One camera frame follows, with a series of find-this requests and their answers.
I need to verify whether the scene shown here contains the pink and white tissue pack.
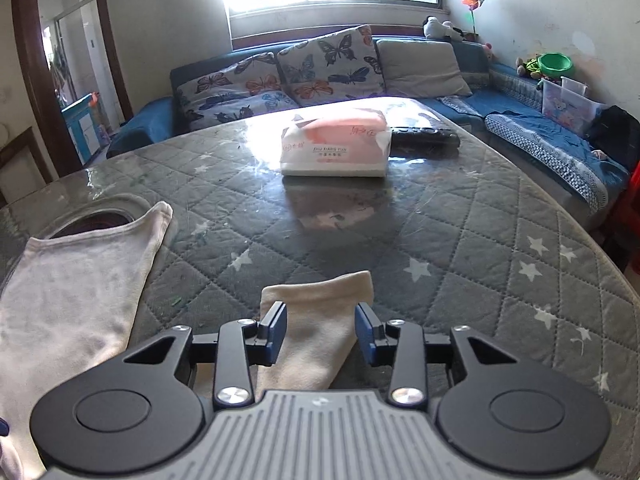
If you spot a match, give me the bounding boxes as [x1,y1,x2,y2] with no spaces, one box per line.
[280,108,392,177]

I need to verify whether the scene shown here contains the black bag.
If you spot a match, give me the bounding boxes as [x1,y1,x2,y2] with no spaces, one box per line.
[587,105,640,171]

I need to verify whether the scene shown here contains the beige pants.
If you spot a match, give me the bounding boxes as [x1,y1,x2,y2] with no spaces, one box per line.
[0,201,375,480]

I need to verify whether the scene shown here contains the black and white plush toy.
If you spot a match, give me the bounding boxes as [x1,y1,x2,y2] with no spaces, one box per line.
[422,16,466,43]

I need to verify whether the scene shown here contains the butterfly print cushion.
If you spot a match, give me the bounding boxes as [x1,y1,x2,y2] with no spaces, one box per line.
[276,24,387,108]
[175,51,301,131]

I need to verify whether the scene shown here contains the blue cabinet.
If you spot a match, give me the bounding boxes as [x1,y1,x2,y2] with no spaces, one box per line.
[61,91,108,158]

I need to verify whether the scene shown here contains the green plastic basin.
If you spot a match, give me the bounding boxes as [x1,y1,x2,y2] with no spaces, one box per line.
[537,52,575,77]

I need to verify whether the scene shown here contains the black remote control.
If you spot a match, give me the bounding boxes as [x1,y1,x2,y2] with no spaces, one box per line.
[390,127,461,150]

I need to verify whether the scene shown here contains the blue sofa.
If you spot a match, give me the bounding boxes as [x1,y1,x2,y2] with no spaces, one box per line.
[106,35,631,213]

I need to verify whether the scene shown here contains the wooden chair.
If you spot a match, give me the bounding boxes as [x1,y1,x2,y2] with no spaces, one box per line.
[0,126,53,206]

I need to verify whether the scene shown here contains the brown wooden door frame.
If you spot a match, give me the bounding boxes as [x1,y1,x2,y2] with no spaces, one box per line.
[11,0,133,166]

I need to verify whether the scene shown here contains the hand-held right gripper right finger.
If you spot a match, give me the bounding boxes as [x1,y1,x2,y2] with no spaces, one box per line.
[354,302,521,407]

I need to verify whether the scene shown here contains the red plastic stool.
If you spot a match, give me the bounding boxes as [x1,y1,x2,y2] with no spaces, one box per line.
[602,160,640,276]

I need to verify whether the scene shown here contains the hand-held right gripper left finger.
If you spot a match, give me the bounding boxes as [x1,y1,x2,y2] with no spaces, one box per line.
[122,301,289,408]

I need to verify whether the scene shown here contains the green and brown plush toy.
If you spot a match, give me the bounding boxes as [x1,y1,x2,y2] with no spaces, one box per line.
[515,55,543,80]

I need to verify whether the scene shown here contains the grey cushion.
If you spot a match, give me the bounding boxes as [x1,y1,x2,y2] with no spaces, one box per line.
[376,38,473,98]

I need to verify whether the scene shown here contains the clear plastic storage box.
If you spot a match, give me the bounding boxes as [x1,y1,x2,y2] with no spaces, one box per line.
[541,76,607,137]

